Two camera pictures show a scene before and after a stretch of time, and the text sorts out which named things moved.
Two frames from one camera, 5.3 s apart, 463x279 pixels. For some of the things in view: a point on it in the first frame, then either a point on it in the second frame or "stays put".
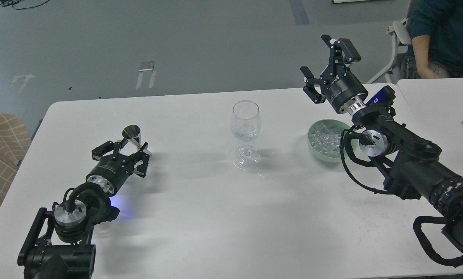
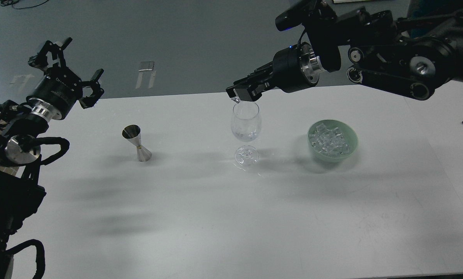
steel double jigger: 133,133 stays put
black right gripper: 344,91 -> 293,68
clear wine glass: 246,124 stays put
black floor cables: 4,3 stays put
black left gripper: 111,172 -> 60,87
